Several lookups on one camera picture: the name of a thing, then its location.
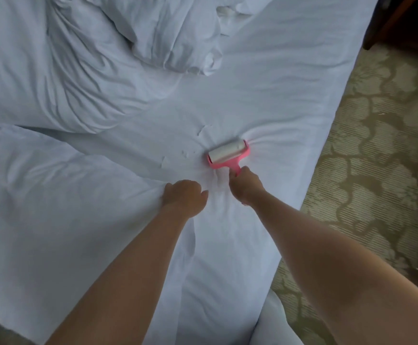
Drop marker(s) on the person's left hand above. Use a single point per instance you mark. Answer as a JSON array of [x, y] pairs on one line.
[[184, 197]]

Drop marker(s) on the person's right hand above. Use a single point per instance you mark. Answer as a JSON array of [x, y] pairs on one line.
[[246, 187]]

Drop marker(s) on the pink lint roller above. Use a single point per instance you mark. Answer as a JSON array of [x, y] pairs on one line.
[[227, 149]]

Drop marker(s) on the white bed sheet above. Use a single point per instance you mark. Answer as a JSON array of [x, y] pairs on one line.
[[288, 82]]

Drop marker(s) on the person's left forearm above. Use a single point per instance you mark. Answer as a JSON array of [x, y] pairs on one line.
[[122, 284]]

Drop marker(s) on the person's right forearm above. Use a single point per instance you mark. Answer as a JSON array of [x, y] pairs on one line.
[[338, 269]]

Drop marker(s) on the scattered white lint bits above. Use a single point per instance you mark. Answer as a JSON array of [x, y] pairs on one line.
[[200, 130]]

